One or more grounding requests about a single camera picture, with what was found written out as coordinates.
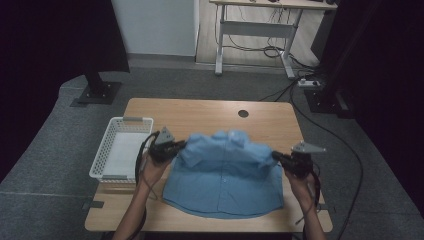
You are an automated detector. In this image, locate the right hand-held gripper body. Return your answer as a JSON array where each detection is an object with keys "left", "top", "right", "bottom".
[{"left": 282, "top": 140, "right": 328, "bottom": 180}]

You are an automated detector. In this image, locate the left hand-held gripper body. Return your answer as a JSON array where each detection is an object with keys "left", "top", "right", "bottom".
[{"left": 147, "top": 126, "right": 181, "bottom": 165}]

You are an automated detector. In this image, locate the light blue shirt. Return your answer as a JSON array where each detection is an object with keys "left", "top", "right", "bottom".
[{"left": 162, "top": 129, "right": 285, "bottom": 220}]

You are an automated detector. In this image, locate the person's right hand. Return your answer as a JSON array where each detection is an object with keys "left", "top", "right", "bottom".
[{"left": 282, "top": 167, "right": 317, "bottom": 205}]

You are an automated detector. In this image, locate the person's left hand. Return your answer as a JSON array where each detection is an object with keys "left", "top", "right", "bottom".
[{"left": 138, "top": 156, "right": 173, "bottom": 193}]

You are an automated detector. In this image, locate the white plastic mesh basket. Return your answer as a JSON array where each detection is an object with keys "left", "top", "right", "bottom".
[{"left": 88, "top": 116, "right": 155, "bottom": 185}]

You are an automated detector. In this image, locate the grey tape strip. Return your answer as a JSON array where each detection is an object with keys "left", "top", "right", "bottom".
[
  {"left": 316, "top": 203, "right": 336, "bottom": 215},
  {"left": 81, "top": 199, "right": 105, "bottom": 211}
]

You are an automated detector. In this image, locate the white power strip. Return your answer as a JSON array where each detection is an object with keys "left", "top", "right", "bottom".
[{"left": 297, "top": 78, "right": 322, "bottom": 89}]

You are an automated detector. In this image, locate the black curtain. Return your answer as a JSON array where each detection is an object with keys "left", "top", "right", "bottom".
[
  {"left": 311, "top": 0, "right": 424, "bottom": 219},
  {"left": 0, "top": 0, "right": 131, "bottom": 184}
]

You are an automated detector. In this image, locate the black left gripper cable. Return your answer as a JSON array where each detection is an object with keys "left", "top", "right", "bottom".
[{"left": 134, "top": 131, "right": 162, "bottom": 240}]

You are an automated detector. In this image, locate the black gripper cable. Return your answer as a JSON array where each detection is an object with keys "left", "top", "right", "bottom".
[
  {"left": 294, "top": 168, "right": 324, "bottom": 240},
  {"left": 134, "top": 131, "right": 162, "bottom": 240}
]

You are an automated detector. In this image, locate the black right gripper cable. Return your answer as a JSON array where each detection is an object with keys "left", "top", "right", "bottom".
[{"left": 294, "top": 168, "right": 324, "bottom": 240}]

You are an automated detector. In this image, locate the long black floor cable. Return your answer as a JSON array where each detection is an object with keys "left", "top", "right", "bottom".
[{"left": 288, "top": 83, "right": 365, "bottom": 240}]

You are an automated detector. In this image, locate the black stand with base plate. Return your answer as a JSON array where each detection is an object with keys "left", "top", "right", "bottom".
[
  {"left": 304, "top": 87, "right": 355, "bottom": 120},
  {"left": 69, "top": 68, "right": 123, "bottom": 108}
]

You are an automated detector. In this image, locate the tangle of black cables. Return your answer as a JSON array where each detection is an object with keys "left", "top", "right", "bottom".
[{"left": 216, "top": 4, "right": 318, "bottom": 69}]

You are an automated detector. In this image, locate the desk with white frame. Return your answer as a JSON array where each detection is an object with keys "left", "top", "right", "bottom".
[{"left": 209, "top": 0, "right": 338, "bottom": 80}]

